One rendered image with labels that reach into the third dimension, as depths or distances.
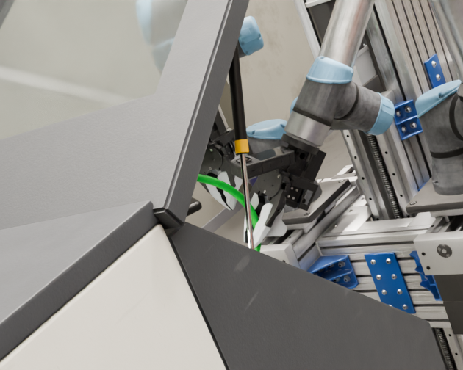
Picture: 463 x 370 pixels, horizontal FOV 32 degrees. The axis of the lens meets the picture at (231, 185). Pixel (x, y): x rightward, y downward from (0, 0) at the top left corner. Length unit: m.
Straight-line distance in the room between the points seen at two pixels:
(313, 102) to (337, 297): 0.36
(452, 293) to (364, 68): 0.58
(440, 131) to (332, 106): 0.45
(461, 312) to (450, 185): 0.29
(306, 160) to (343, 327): 0.34
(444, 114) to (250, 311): 0.88
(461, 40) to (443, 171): 0.33
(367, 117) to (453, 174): 0.42
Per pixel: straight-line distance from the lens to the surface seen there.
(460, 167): 1.85
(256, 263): 1.08
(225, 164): 1.62
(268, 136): 2.08
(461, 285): 1.88
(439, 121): 1.82
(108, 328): 0.85
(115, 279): 0.87
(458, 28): 1.68
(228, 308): 1.02
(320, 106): 1.42
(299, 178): 1.44
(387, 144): 2.03
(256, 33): 1.69
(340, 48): 1.62
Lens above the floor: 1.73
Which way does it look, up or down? 16 degrees down
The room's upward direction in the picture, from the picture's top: 22 degrees counter-clockwise
